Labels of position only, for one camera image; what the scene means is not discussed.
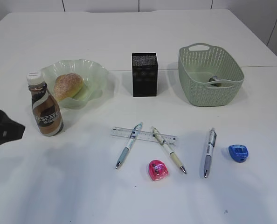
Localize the brown paper ball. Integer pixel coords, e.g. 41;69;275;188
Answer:
208;76;222;87

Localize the transparent plastic ruler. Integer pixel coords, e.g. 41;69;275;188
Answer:
110;127;178;146

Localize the blue grey pen left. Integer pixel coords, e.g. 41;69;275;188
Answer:
115;122;143;169

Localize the sugared bread roll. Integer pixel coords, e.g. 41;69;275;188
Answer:
53;73;83;101

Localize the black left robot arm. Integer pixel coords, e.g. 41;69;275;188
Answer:
0;110;25;145

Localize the black mesh pen holder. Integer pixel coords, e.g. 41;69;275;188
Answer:
132;53;158;97

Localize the pink pencil sharpener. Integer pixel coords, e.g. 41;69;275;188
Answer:
148;160;169;181

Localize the green wavy glass plate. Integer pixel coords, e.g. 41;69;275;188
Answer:
41;59;109;109

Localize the brown Nescafe coffee bottle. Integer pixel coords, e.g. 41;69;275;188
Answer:
26;72;64;136

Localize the green plastic basket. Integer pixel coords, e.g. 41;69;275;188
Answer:
178;43;244;107

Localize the beige pen middle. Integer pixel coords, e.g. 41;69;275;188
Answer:
151;126;187;174

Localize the grey pen right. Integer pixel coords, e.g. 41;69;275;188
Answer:
204;128;217;178

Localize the blue pencil sharpener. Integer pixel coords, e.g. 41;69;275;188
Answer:
228;144;249;163

